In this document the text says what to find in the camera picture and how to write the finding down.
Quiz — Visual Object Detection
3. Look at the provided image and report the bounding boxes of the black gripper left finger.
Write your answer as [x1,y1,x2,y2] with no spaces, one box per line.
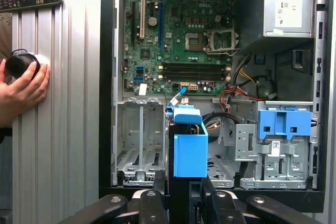
[59,170,171,224]

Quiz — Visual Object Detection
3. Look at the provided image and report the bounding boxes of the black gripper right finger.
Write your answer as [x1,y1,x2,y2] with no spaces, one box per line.
[201,176,324,224]

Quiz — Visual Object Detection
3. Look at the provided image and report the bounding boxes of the hard disk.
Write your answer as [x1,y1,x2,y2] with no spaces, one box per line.
[164,104,209,224]

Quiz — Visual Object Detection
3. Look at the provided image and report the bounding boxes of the round black blue-ringed tool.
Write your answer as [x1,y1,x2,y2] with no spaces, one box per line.
[4,48,50,81]

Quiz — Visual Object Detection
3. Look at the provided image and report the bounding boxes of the grey metal disk bay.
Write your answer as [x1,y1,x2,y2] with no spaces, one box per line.
[114,97,237,188]

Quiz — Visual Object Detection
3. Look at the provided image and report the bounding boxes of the person's hand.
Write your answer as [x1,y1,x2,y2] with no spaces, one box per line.
[0,59,51,129]

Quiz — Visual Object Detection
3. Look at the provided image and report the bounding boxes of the grey metal drive cage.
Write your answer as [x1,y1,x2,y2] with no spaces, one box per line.
[234,100,317,190]

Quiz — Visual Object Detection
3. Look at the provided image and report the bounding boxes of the blue plastic drive latch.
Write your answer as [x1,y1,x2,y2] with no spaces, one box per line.
[257,106,313,141]

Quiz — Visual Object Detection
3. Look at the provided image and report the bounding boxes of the black RAM slot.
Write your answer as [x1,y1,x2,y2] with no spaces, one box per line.
[161,78,232,83]
[161,62,232,68]
[161,68,232,73]
[161,73,232,78]

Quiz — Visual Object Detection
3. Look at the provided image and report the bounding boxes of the black PC case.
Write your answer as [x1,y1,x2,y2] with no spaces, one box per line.
[98,0,331,213]

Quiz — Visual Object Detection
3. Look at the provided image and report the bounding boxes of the CPU socket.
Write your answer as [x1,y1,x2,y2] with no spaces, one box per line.
[184,31,207,52]

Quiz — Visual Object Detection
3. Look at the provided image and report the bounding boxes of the metal socket cover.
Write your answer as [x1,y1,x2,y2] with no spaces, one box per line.
[206,28,239,54]

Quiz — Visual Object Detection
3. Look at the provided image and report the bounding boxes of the blue expansion slot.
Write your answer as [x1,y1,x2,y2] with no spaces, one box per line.
[157,0,164,49]

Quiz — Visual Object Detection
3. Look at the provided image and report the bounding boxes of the black expansion slot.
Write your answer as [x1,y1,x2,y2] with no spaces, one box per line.
[130,0,138,44]

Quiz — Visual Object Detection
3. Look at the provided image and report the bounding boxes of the white expansion slot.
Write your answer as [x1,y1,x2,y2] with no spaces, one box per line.
[139,0,146,40]

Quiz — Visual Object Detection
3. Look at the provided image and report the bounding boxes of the green motherboard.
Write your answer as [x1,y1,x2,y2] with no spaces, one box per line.
[121,0,236,95]

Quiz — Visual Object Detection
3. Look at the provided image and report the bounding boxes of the silver power supply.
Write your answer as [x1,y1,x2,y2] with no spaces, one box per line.
[263,0,316,39]

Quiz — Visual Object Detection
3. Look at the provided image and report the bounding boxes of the black wire bundle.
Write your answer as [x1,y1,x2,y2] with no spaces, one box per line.
[201,112,224,132]

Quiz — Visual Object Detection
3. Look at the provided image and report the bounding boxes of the multicoloured wire bundle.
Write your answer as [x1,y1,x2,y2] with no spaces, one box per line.
[218,87,260,116]

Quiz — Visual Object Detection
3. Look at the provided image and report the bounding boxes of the blue wire with white tag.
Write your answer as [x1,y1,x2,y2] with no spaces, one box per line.
[165,87,189,108]

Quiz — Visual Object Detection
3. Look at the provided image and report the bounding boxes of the yellow black wire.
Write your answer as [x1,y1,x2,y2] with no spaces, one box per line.
[230,52,278,99]

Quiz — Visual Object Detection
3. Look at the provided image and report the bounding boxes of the wire locking lever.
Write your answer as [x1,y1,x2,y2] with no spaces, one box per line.
[206,31,240,57]

